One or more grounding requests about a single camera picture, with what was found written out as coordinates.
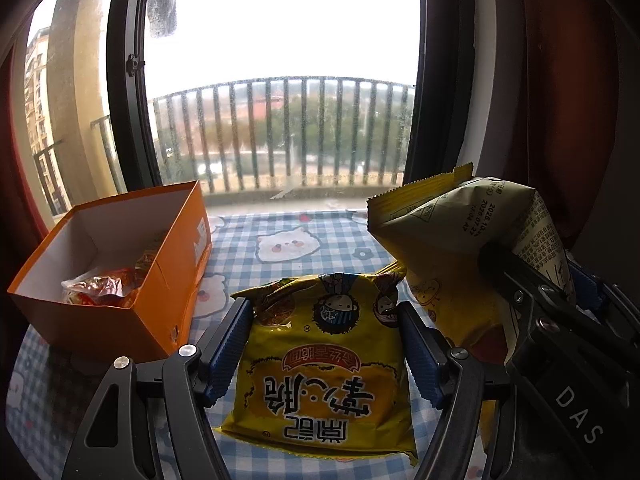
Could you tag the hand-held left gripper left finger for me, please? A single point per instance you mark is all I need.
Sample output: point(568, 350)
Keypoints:
point(227, 355)

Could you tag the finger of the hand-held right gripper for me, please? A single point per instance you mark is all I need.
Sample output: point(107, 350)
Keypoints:
point(520, 285)
point(587, 287)

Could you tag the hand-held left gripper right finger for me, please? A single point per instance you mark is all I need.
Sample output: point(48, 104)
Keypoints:
point(422, 360)

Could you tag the orange cardboard box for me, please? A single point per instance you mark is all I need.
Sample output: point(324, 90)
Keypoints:
point(165, 300)

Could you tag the yellow cartoon print snack packet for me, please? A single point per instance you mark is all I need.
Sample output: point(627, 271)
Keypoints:
point(320, 370)

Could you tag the large yellow snack bag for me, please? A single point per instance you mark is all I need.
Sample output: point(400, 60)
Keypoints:
point(450, 220)

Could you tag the clear packet dark red snack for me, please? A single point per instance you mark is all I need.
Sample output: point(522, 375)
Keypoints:
point(100, 287)

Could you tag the blue checkered printed cloth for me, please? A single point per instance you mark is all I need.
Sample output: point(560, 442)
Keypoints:
point(300, 250)

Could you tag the dark red curtain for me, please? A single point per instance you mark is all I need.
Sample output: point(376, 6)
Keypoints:
point(15, 185)
point(560, 85)

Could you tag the balcony railing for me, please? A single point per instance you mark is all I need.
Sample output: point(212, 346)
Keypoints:
point(280, 80)

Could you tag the black window latch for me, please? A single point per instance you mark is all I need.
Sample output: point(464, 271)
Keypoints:
point(134, 64)

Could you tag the apartment building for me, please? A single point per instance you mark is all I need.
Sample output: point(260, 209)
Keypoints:
point(37, 85)

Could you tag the black window frame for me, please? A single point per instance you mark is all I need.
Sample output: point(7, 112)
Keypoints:
point(125, 110)

